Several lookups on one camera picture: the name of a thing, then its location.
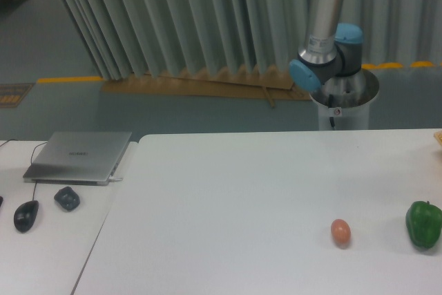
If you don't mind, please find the green bell pepper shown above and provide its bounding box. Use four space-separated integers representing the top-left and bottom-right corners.
405 201 441 249

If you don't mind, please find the black mouse cable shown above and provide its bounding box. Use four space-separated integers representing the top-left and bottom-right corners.
0 139 49 202

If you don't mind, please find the brown cardboard sheet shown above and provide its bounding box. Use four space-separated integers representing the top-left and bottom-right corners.
101 66 310 107

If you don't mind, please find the black computer mouse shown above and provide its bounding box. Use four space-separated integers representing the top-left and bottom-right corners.
13 200 39 233

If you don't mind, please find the silver closed laptop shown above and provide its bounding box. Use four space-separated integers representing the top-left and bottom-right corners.
23 131 131 185

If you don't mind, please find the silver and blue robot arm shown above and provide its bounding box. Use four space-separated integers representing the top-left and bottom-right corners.
289 0 363 92

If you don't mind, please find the pale green pleated curtain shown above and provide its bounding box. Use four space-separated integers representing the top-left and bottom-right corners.
62 0 441 80

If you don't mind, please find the brown egg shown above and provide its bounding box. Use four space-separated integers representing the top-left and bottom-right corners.
330 219 352 248

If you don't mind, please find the white laptop plug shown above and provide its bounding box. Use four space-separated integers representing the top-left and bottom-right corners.
108 176 123 182

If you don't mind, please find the floor warning sticker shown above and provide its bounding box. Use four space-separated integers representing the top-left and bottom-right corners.
0 83 35 108

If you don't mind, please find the yellow basket corner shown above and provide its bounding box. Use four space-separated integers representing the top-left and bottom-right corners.
433 131 442 146

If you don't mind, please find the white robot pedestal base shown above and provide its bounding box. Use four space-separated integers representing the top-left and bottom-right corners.
310 69 380 131

